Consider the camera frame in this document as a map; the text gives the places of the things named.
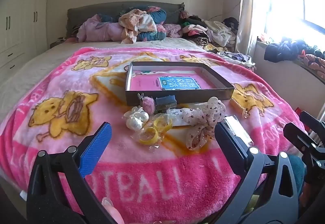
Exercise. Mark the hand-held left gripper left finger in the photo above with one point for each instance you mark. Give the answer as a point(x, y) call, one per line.
point(96, 147)

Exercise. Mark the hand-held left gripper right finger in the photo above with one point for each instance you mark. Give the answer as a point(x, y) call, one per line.
point(233, 147)

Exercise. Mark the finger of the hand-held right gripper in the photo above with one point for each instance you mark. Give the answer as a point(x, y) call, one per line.
point(313, 122)
point(298, 136)

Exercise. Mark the clear plastic bag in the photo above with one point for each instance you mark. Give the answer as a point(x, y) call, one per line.
point(238, 128)

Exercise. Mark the pink fluffy hair clip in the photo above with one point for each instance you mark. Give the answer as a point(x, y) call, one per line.
point(146, 106)

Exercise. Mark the dark cardboard box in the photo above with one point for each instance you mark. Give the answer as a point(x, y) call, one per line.
point(177, 95)

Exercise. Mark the person's left hand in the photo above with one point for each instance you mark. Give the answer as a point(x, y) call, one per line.
point(113, 212)

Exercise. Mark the pearl bow hair clip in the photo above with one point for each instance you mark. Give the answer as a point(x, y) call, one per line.
point(135, 118)

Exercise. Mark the pink printed blanket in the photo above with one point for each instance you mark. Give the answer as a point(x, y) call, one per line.
point(63, 81)

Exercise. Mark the dark jacket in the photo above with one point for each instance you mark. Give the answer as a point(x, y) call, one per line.
point(281, 50)

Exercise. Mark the small blue box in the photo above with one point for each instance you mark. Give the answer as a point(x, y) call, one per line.
point(165, 103)

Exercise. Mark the purple clothes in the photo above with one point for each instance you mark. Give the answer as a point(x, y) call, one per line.
point(237, 57)

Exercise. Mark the pink quilt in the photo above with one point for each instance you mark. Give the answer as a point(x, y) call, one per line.
point(101, 29)

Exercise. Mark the pile of clothes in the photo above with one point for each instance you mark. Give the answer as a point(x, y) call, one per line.
point(203, 29)

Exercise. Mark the floral beige cloth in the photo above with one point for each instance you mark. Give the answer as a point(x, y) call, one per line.
point(137, 22)

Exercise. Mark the white curtain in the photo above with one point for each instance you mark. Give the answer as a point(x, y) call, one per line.
point(247, 5)

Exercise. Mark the grey headboard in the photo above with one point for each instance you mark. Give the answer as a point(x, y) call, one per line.
point(86, 10)

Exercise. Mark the dark teal floral pillow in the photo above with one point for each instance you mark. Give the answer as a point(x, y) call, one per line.
point(158, 17)

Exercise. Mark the white wardrobe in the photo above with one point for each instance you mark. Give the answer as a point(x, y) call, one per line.
point(20, 10)

